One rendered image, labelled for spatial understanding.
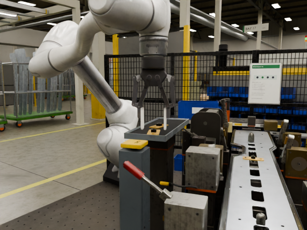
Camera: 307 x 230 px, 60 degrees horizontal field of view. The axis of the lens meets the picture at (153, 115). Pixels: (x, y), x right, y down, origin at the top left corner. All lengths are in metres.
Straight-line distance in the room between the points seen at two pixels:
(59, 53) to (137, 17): 0.47
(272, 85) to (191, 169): 1.44
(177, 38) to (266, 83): 1.70
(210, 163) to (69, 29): 0.85
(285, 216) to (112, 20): 0.64
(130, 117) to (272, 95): 1.12
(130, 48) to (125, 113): 2.54
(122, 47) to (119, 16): 3.43
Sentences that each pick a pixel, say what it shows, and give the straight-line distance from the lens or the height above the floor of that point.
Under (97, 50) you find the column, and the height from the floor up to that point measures 2.23.
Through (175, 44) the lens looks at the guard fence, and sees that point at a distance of 3.58.
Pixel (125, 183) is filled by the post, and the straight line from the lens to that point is 0.76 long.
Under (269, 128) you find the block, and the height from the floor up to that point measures 1.01.
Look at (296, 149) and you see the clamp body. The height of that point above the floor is 1.05.
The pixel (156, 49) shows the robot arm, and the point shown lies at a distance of 0.82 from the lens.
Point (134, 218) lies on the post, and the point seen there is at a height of 0.95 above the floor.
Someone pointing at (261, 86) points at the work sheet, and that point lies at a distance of 2.18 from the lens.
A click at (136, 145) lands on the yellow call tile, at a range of 0.72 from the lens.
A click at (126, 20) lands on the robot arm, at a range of 0.71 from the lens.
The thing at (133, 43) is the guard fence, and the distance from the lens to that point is 4.00.
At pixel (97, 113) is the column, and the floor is 0.22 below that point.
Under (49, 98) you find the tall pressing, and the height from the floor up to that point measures 0.73.
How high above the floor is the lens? 1.34
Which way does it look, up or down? 8 degrees down
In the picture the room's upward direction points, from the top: straight up
